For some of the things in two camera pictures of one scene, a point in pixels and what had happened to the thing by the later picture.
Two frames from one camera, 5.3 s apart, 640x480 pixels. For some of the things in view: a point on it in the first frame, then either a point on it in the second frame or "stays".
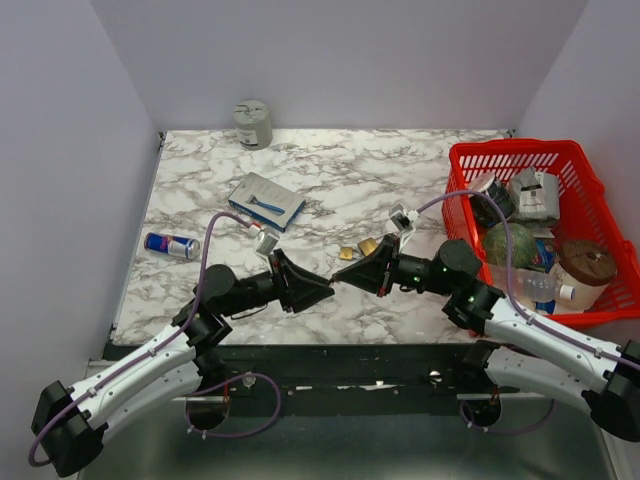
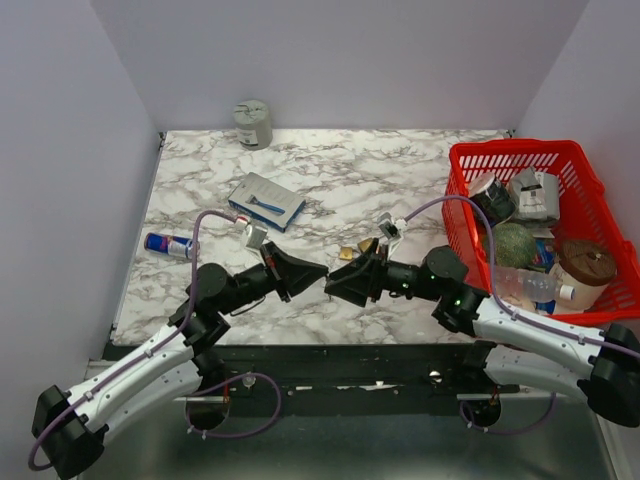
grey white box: (535, 196) stays
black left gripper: (303, 290) to (289, 275)
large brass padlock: (368, 245) stays
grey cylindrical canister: (252, 118) stays
